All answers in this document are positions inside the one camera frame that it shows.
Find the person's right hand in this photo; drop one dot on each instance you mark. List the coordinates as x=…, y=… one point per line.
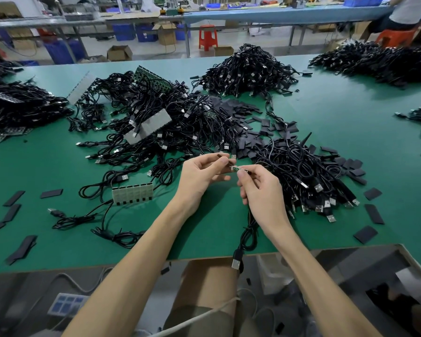
x=266, y=200

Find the person's left hand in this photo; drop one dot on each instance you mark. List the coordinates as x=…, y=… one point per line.
x=193, y=182

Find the person's right thumb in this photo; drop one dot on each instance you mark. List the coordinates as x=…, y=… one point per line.
x=246, y=180

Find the person's left thumb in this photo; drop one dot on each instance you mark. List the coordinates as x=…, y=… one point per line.
x=222, y=168

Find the person's left forearm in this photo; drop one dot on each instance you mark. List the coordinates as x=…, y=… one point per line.
x=133, y=277

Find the person's right forearm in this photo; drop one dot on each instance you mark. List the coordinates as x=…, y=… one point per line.
x=319, y=287

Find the pile of black sleeves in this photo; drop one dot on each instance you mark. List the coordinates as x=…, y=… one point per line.
x=249, y=126

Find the wide grey circuit board panel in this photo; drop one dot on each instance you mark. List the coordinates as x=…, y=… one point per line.
x=149, y=126

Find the white circuit board panel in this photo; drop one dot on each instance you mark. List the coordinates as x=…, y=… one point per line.
x=132, y=194

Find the clear plastic bag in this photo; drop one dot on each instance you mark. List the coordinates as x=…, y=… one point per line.
x=273, y=273

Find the scattered black sleeves beside bundle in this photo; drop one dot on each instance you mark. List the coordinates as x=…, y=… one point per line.
x=350, y=168

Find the green circuit board panel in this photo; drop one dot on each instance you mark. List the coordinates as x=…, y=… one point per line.
x=151, y=78

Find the person's leg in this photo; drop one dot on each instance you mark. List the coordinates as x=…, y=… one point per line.
x=203, y=287

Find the small cardboard box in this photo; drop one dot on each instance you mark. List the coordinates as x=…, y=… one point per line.
x=223, y=51

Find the red plastic stool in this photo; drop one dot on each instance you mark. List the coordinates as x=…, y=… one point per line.
x=208, y=36

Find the tall cardboard box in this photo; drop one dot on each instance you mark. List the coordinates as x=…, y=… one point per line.
x=165, y=34

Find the open cardboard box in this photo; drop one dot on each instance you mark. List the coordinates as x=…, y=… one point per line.
x=119, y=53

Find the long blue workbench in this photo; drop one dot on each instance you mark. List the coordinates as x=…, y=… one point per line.
x=287, y=14

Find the black shoe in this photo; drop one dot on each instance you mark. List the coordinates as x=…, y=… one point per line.
x=396, y=305

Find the large blue plastic bin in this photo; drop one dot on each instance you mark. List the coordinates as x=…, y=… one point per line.
x=63, y=51

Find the orange plastic stool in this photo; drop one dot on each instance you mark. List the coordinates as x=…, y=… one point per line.
x=394, y=37

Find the white power strip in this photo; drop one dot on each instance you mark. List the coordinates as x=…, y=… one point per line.
x=67, y=304

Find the blue plastic tray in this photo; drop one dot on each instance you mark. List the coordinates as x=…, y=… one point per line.
x=363, y=1

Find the long flat black sleeve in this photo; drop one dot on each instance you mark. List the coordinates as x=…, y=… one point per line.
x=22, y=248

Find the grey circuit board panels stack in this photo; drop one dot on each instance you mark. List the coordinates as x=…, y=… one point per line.
x=1, y=135

